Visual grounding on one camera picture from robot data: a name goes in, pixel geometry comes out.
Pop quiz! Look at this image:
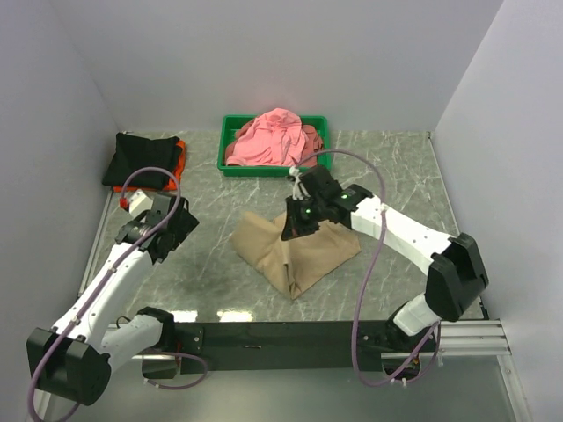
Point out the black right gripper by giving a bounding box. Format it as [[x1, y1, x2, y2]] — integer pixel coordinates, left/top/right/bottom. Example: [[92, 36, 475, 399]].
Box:
[[282, 194, 327, 241]]

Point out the beige t shirt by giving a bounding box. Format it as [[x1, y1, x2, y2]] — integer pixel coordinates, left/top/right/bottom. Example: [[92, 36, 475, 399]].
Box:
[[230, 212, 362, 300]]

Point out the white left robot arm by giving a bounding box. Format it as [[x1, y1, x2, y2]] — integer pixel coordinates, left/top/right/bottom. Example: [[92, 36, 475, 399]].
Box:
[[26, 193, 199, 405]]

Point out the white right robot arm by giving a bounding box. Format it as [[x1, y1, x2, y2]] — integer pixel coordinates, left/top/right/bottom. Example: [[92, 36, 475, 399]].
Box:
[[281, 165, 489, 351]]

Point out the orange folded t shirt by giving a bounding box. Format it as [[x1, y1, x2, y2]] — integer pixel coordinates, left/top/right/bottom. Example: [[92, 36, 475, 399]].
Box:
[[112, 137, 187, 193]]

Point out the dusty rose t shirt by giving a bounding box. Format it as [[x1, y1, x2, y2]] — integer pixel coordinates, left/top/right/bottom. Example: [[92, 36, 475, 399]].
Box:
[[226, 120, 324, 167]]

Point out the pink t shirt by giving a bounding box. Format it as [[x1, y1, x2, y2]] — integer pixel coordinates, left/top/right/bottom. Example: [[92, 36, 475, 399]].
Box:
[[225, 108, 308, 167]]

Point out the black folded t shirt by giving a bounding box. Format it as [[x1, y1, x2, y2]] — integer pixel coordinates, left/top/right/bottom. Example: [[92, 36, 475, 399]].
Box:
[[101, 131, 181, 191]]

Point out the green plastic bin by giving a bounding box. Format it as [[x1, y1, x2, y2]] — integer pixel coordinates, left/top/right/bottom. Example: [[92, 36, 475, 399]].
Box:
[[217, 114, 332, 178]]

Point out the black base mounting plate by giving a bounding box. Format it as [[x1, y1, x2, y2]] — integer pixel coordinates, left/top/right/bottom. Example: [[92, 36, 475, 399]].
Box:
[[171, 319, 437, 375]]

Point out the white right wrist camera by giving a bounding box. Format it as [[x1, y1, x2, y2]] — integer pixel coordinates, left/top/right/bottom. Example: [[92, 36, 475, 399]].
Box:
[[289, 166, 310, 200]]

